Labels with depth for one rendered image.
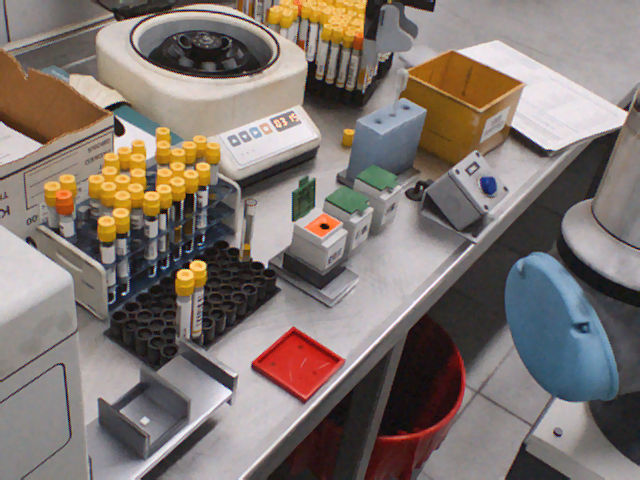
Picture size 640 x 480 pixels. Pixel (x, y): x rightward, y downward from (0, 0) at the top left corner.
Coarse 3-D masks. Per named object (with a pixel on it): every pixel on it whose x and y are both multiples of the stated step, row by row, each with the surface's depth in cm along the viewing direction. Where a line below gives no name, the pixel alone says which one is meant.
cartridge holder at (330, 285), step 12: (288, 252) 86; (276, 264) 87; (288, 264) 86; (300, 264) 85; (336, 264) 85; (288, 276) 87; (300, 276) 86; (312, 276) 85; (324, 276) 84; (336, 276) 87; (348, 276) 87; (312, 288) 85; (324, 288) 85; (336, 288) 85; (348, 288) 87; (324, 300) 85; (336, 300) 85
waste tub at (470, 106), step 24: (432, 72) 116; (456, 72) 119; (480, 72) 116; (408, 96) 111; (432, 96) 108; (456, 96) 120; (480, 96) 118; (504, 96) 108; (432, 120) 110; (456, 120) 107; (480, 120) 106; (504, 120) 113; (432, 144) 111; (456, 144) 109; (480, 144) 110
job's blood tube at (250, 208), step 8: (248, 200) 81; (248, 208) 80; (256, 208) 81; (248, 216) 81; (248, 224) 81; (248, 232) 82; (248, 240) 83; (240, 248) 84; (248, 248) 84; (240, 256) 85; (248, 256) 84
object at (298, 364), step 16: (288, 336) 80; (304, 336) 80; (272, 352) 78; (288, 352) 79; (304, 352) 79; (320, 352) 79; (256, 368) 76; (272, 368) 77; (288, 368) 77; (304, 368) 77; (320, 368) 78; (336, 368) 77; (288, 384) 75; (304, 384) 76; (320, 384) 75; (304, 400) 74
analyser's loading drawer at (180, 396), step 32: (192, 352) 70; (160, 384) 65; (192, 384) 69; (224, 384) 69; (128, 416) 66; (160, 416) 66; (192, 416) 66; (96, 448) 63; (128, 448) 63; (160, 448) 64
